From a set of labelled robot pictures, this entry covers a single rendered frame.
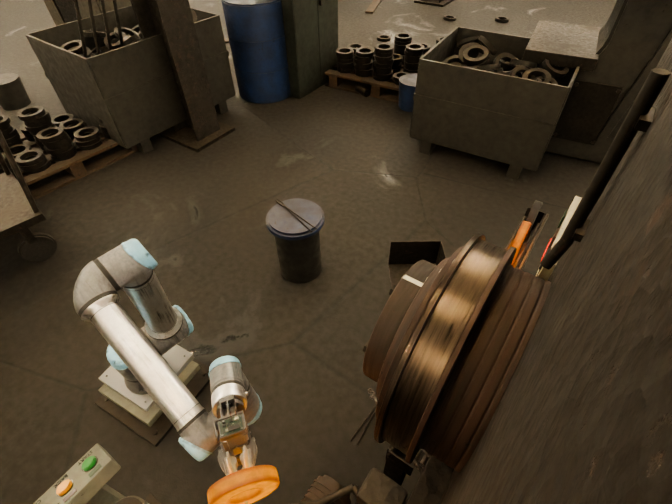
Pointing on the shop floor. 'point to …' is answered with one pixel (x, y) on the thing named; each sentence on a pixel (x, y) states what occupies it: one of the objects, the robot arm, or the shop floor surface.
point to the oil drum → (258, 49)
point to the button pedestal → (88, 488)
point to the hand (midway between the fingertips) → (242, 485)
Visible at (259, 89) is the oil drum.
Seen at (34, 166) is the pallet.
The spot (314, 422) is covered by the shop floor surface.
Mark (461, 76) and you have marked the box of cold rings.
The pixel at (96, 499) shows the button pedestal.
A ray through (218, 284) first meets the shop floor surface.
